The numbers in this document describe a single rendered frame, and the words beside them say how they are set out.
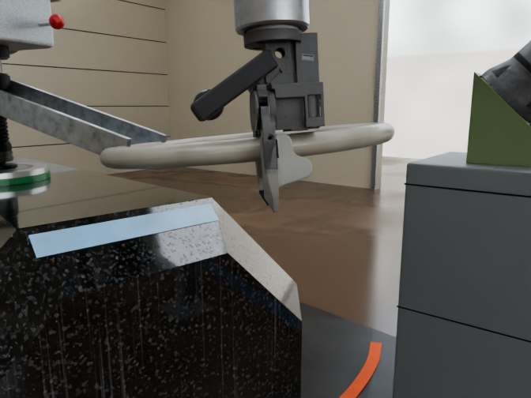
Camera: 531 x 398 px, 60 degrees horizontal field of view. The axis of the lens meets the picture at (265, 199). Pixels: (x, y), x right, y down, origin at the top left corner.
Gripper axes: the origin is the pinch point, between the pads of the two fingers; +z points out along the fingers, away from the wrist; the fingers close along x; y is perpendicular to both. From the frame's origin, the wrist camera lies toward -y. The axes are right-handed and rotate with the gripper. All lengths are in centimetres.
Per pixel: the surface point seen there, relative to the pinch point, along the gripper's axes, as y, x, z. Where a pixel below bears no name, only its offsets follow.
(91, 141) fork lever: -27.8, 33.5, -8.5
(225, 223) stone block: -4.1, 28.8, 8.2
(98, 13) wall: -135, 639, -185
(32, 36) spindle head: -42, 54, -32
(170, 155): -11.4, 1.7, -6.2
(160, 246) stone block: -15.3, 17.6, 9.0
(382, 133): 17.9, 5.6, -7.1
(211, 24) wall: 21, 655, -169
